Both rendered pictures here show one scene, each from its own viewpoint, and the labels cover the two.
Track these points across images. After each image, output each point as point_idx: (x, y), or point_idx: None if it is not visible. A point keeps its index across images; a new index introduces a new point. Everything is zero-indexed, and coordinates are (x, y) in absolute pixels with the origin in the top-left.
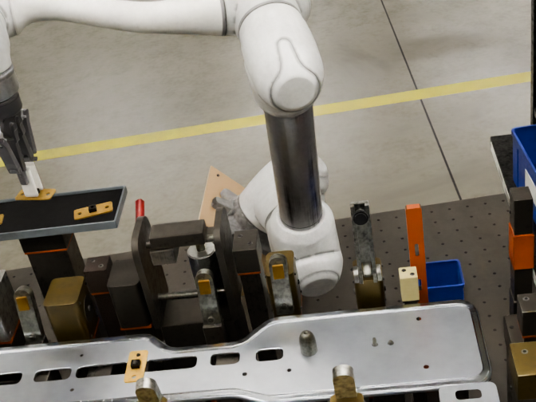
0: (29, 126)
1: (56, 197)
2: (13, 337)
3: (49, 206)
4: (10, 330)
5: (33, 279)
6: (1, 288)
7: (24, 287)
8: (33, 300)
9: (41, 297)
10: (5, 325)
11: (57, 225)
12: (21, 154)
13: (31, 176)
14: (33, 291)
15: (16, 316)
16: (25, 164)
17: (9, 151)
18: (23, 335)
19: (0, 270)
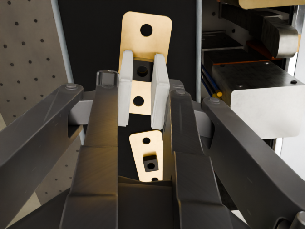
0: (1, 141)
1: (70, 42)
2: (261, 60)
3: (104, 49)
4: (264, 63)
5: (22, 111)
6: (267, 84)
7: (287, 42)
8: (286, 27)
9: (46, 95)
10: (279, 67)
11: (181, 3)
12: (172, 117)
13: (163, 72)
14: (278, 29)
15: (236, 66)
16: (171, 97)
17: (275, 164)
18: (221, 59)
19: (233, 98)
